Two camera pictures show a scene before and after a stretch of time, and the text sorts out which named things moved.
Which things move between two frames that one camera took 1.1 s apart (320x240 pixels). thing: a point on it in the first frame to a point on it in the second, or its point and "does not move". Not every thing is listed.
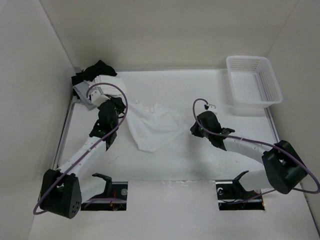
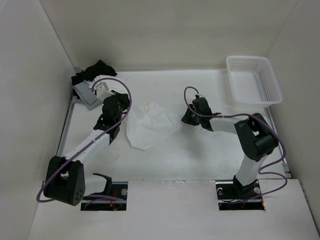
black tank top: (90, 73) does not move
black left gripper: (119, 102) does not move
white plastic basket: (253, 83) does not move
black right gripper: (194, 130) to (186, 119)
